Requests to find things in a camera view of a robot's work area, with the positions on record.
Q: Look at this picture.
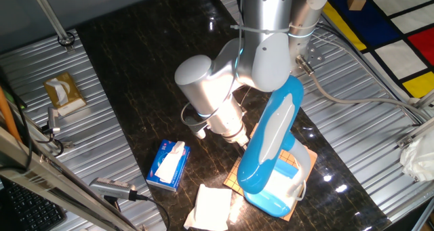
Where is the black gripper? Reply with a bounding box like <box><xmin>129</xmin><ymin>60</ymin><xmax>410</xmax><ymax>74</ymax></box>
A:
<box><xmin>233</xmin><ymin>133</ymin><xmax>251</xmax><ymax>150</ymax></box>

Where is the wooden grid board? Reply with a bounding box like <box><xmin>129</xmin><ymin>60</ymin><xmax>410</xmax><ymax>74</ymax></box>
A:
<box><xmin>222</xmin><ymin>122</ymin><xmax>319</xmax><ymax>222</ymax></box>

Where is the white tissue paper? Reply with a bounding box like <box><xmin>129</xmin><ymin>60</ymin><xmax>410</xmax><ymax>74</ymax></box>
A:
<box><xmin>183</xmin><ymin>183</ymin><xmax>234</xmax><ymax>231</ymax></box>

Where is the blue tissue box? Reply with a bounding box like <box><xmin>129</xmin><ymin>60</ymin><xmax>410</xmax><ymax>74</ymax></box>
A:
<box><xmin>145</xmin><ymin>139</ymin><xmax>192</xmax><ymax>193</ymax></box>

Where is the black marble pattern mat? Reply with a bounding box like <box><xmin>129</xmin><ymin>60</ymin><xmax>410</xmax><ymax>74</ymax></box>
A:
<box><xmin>75</xmin><ymin>0</ymin><xmax>393</xmax><ymax>231</ymax></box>

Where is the yellow tissue box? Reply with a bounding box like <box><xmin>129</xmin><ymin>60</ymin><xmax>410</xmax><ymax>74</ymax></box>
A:
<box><xmin>43</xmin><ymin>71</ymin><xmax>87</xmax><ymax>117</ymax></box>

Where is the white plastic bag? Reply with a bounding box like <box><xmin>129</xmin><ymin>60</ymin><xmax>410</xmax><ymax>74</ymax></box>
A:
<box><xmin>399</xmin><ymin>129</ymin><xmax>434</xmax><ymax>183</ymax></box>

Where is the wooden cube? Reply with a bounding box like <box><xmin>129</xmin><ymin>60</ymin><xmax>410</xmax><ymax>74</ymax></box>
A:
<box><xmin>347</xmin><ymin>0</ymin><xmax>368</xmax><ymax>12</ymax></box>

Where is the colourful block pattern mat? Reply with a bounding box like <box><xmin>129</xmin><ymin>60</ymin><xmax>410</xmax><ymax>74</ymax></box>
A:
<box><xmin>321</xmin><ymin>0</ymin><xmax>434</xmax><ymax>100</ymax></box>

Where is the black keyboard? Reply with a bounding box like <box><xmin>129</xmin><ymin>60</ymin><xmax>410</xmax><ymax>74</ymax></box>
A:
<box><xmin>2</xmin><ymin>179</ymin><xmax>67</xmax><ymax>231</ymax></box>

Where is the metal pole with base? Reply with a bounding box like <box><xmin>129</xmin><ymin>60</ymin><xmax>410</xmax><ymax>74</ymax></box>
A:
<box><xmin>28</xmin><ymin>0</ymin><xmax>77</xmax><ymax>53</ymax></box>

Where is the orange stick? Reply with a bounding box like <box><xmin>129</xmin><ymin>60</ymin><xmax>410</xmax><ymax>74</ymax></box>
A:
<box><xmin>0</xmin><ymin>84</ymin><xmax>23</xmax><ymax>144</ymax></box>

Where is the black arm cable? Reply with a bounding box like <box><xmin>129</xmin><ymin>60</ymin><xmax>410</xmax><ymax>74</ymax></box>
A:
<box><xmin>180</xmin><ymin>0</ymin><xmax>254</xmax><ymax>127</ymax></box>

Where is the black camera cable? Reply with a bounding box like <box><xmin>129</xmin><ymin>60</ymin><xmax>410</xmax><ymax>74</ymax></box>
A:
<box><xmin>134</xmin><ymin>192</ymin><xmax>171</xmax><ymax>231</ymax></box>

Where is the thick grey robot cable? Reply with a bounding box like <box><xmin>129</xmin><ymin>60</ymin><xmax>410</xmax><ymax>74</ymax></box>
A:
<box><xmin>296</xmin><ymin>54</ymin><xmax>434</xmax><ymax>124</ymax></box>

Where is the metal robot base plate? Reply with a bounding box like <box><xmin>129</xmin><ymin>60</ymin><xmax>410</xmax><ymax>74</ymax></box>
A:
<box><xmin>291</xmin><ymin>37</ymin><xmax>325</xmax><ymax>78</ymax></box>

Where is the grey camera on stand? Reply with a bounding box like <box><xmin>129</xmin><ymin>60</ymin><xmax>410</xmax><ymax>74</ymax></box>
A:
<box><xmin>88</xmin><ymin>177</ymin><xmax>138</xmax><ymax>203</ymax></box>

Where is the aluminium corner frame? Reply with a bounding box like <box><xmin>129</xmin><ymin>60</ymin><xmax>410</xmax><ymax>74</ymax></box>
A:
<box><xmin>395</xmin><ymin>88</ymin><xmax>434</xmax><ymax>150</ymax></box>

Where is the aluminium frame bar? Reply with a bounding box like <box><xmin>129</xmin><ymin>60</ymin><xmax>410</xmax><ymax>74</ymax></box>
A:
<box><xmin>0</xmin><ymin>125</ymin><xmax>138</xmax><ymax>231</ymax></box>

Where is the small silver camera on bracket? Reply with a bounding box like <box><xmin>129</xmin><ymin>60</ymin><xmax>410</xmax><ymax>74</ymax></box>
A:
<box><xmin>41</xmin><ymin>106</ymin><xmax>75</xmax><ymax>150</ymax></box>

